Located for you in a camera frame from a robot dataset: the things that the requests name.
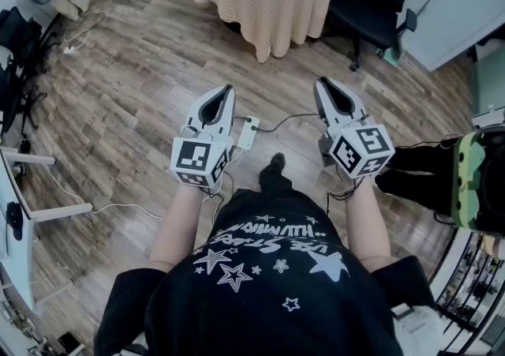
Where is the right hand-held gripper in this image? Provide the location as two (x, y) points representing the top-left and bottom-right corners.
(314, 77), (396, 180)

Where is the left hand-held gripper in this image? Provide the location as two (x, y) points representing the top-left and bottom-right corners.
(170, 84), (238, 194)

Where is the person's left forearm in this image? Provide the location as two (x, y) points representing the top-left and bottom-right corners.
(149, 182), (206, 273)

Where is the person's right forearm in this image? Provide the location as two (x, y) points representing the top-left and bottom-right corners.
(345, 176), (392, 268)

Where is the white power strip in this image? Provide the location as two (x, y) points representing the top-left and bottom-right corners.
(236, 115), (261, 151)

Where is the person's leg with black shoe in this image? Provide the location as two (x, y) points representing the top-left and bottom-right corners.
(258, 152), (295, 200)

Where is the green and black headset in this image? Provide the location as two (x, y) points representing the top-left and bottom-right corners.
(449, 127), (505, 239)

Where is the person's black star-print shirt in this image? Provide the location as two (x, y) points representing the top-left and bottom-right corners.
(94, 188), (435, 356)

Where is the black swivel chair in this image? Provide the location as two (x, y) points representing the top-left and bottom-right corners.
(0, 54), (51, 139)
(0, 6), (45, 69)

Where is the black computer mouse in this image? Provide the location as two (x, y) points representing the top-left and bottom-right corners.
(6, 200), (24, 241)

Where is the white desk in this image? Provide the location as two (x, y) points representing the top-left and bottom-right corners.
(0, 147), (94, 314)

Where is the white waist pouch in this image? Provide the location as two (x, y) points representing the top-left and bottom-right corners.
(392, 302), (445, 356)

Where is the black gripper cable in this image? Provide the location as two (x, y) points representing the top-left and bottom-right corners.
(256, 112), (331, 134)

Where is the white charger with cable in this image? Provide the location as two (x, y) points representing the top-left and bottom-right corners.
(62, 26), (92, 56)

